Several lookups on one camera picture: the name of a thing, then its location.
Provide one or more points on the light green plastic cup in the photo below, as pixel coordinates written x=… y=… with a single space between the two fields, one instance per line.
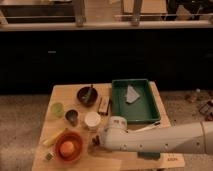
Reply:
x=57 y=109

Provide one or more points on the green plastic tray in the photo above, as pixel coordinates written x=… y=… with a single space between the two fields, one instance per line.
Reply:
x=143 y=110

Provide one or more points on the small metal cup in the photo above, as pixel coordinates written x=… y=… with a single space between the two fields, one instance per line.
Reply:
x=72 y=117

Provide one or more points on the yellow banana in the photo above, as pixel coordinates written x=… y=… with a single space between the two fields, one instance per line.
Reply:
x=51 y=140

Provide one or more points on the dark green sponge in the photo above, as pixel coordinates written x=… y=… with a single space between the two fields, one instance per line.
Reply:
x=154 y=156

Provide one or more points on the grey folded cloth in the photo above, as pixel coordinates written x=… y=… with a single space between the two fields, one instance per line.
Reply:
x=132 y=95

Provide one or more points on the bunch of dark grapes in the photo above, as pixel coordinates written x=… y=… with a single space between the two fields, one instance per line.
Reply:
x=96 y=141

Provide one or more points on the green utensil in bowl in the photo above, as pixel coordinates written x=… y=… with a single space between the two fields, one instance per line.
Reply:
x=88 y=94

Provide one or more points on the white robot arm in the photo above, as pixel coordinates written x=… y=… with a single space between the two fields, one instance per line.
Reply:
x=192 y=138

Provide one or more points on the brown chocolate bar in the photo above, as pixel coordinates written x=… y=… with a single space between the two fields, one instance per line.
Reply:
x=104 y=105

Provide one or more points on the orange plastic bowl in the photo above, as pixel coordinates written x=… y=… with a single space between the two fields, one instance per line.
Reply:
x=77 y=141

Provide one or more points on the white ceramic cup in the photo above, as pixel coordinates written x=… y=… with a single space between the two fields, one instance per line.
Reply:
x=92 y=120

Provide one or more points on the dark brown bowl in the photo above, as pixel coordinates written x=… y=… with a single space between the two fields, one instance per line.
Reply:
x=81 y=93

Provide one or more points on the orange fruit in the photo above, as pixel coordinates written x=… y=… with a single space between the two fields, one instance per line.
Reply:
x=67 y=148

